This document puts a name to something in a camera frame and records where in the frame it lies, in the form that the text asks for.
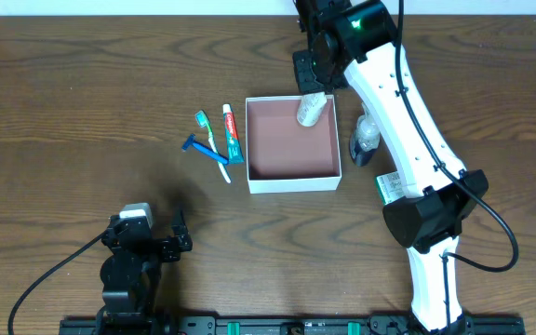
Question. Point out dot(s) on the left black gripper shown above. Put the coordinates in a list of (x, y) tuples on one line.
[(157, 243)]

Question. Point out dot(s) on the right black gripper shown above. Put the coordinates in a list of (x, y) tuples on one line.
[(303, 68)]

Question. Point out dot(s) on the white lotion tube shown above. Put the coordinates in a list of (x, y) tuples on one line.
[(310, 108)]

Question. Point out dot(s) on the blue razor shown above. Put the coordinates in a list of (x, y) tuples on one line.
[(191, 142)]

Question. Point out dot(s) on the clear pump bottle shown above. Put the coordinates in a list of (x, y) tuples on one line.
[(365, 139)]

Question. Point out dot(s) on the red green toothpaste tube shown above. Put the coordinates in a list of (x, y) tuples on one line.
[(231, 135)]

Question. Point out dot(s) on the green white toothbrush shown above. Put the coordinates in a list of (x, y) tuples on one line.
[(203, 121)]

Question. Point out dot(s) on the green white soap box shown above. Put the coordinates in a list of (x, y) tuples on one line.
[(389, 187)]

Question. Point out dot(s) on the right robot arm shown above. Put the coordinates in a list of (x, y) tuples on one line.
[(360, 47)]

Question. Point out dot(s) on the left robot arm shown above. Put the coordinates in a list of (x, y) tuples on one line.
[(131, 276)]

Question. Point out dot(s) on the white box with brown interior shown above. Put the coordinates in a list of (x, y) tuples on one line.
[(285, 157)]

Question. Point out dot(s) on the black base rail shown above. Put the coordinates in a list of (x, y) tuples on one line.
[(208, 325)]

